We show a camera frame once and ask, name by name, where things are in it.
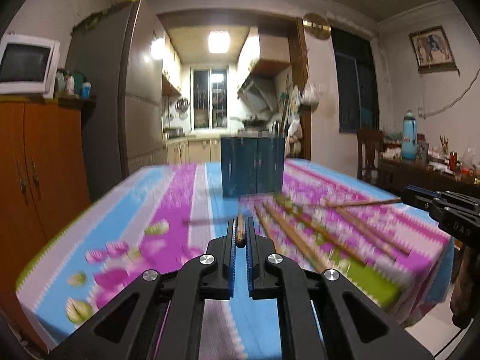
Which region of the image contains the kitchen window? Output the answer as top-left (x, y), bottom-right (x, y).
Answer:
top-left (191, 69), bottom-right (228, 129)

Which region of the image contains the person right hand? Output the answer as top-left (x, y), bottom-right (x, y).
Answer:
top-left (450, 246), bottom-right (479, 329)

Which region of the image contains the dark wooden side table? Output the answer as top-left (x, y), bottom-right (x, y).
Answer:
top-left (377, 158), bottom-right (479, 200)

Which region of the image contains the colourful floral tablecloth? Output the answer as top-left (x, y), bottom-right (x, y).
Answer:
top-left (14, 157), bottom-right (456, 360)

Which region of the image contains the teal thermos flask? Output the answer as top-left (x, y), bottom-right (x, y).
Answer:
top-left (401, 110), bottom-right (417, 160)

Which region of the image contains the wooden chair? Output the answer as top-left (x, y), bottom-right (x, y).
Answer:
top-left (356, 127), bottom-right (384, 184)

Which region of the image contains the framed elephant picture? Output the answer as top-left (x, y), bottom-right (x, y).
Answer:
top-left (408, 26), bottom-right (459, 75)

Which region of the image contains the white hanging plastic bag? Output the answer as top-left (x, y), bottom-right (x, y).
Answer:
top-left (301, 80), bottom-right (321, 108)

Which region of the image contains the blue perforated utensil holder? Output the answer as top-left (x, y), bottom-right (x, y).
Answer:
top-left (220, 136), bottom-right (285, 197)

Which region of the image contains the orange wooden cabinet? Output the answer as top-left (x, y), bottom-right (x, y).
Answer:
top-left (1, 96), bottom-right (90, 345)

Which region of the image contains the steel range hood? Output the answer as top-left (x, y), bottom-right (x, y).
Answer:
top-left (238, 75), bottom-right (278, 115)

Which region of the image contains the blue lidded cup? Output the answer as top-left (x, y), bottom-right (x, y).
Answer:
top-left (80, 81), bottom-right (91, 99)

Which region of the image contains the white medicine bottle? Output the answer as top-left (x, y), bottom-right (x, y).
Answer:
top-left (64, 75), bottom-right (75, 96)

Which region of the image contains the brown three-door refrigerator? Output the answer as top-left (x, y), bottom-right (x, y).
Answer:
top-left (66, 0), bottom-right (166, 201)

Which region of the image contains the white microwave oven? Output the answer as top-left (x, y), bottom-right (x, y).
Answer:
top-left (0, 33), bottom-right (60, 98)

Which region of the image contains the round gold wall clock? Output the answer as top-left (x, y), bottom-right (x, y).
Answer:
top-left (302, 13), bottom-right (331, 40)

